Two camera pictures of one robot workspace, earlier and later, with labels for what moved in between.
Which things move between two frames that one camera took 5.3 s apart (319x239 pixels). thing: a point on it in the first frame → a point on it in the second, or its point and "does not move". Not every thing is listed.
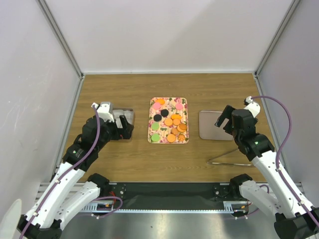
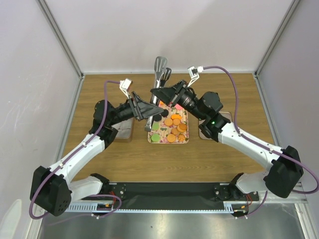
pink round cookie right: [179, 106] does not move
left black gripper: [120, 133] → [144, 109]
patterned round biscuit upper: [168, 122] does not move
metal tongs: [225, 154] → [161, 73]
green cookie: [155, 126] does not move
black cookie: [164, 112] does not move
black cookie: [157, 117] does not move
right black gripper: [227, 114] → [169, 94]
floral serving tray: [168, 120] does not move
